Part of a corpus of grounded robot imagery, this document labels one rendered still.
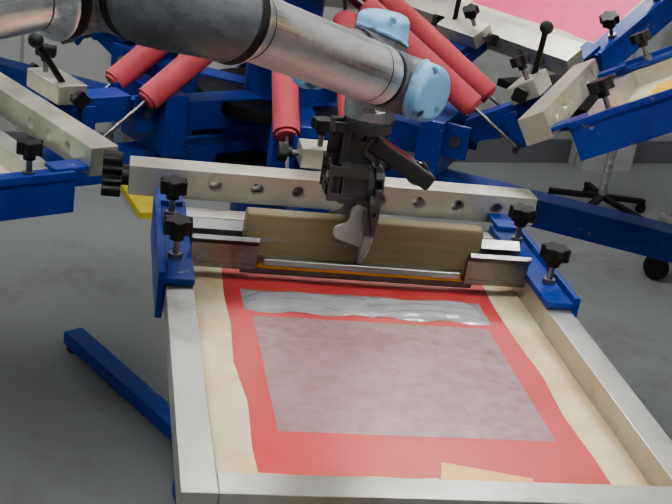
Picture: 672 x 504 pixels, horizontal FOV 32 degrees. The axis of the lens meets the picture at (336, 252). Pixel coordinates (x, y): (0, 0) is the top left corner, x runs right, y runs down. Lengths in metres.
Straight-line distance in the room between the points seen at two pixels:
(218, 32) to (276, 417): 0.46
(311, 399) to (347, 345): 0.16
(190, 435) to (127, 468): 1.75
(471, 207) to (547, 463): 0.70
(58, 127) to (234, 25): 0.89
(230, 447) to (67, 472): 1.69
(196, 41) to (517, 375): 0.66
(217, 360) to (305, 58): 0.42
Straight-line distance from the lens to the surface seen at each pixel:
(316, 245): 1.74
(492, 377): 1.58
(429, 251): 1.77
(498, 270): 1.80
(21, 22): 1.23
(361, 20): 1.64
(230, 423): 1.38
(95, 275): 4.03
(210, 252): 1.71
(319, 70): 1.35
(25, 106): 2.17
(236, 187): 1.92
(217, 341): 1.56
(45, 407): 3.26
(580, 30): 2.94
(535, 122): 2.10
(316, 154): 1.98
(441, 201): 1.99
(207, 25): 1.21
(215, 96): 2.42
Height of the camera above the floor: 1.66
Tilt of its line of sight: 22 degrees down
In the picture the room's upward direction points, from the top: 9 degrees clockwise
